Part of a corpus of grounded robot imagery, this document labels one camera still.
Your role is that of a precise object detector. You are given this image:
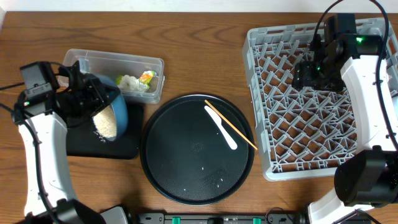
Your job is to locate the pile of white rice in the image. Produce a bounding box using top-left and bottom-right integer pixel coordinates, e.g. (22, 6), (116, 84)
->
(92, 106), (118, 141)

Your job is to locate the blue plate with rice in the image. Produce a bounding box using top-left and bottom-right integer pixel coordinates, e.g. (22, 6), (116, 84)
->
(94, 74), (128, 141)

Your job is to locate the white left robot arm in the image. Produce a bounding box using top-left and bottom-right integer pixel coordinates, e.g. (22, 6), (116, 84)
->
(11, 59), (131, 223)

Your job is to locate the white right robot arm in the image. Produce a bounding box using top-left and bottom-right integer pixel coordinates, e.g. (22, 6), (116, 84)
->
(292, 14), (397, 223)

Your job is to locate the white paper napkin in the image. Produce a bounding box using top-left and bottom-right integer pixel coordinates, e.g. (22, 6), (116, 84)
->
(118, 75), (149, 93)

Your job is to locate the white plastic spoon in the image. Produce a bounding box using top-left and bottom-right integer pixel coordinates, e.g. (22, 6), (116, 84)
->
(204, 106), (238, 150)

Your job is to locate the grey plastic dishwasher rack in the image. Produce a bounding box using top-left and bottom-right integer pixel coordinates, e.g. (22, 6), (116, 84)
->
(242, 17), (398, 182)

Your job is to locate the round black serving tray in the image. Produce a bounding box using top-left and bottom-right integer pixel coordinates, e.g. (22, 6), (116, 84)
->
(140, 94), (255, 205)

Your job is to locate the yellow green snack wrapper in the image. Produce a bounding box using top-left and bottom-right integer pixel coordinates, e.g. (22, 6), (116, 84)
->
(116, 70), (157, 85)

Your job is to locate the black rectangular tray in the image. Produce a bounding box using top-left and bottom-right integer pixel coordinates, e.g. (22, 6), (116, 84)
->
(66, 103), (144, 159)

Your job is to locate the clear plastic waste bin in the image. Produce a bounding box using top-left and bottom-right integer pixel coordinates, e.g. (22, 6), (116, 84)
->
(63, 49), (165, 104)

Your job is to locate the black aluminium rail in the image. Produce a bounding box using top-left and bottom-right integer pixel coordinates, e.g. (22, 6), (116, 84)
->
(136, 213), (308, 224)

